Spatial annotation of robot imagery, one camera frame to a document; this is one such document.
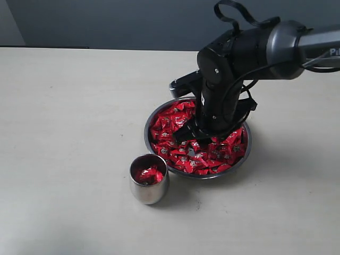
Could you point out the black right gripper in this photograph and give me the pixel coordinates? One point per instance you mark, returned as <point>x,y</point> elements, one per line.
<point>220,112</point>

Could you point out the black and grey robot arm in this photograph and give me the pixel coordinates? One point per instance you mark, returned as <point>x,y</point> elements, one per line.
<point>235,61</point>

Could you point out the steel bowl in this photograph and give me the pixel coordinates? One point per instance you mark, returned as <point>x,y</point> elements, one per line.
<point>216,160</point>

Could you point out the silver metal cup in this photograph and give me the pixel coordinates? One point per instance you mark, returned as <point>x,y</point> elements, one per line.
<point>149,195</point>

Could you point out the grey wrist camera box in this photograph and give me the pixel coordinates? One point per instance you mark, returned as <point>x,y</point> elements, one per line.
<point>190,83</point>

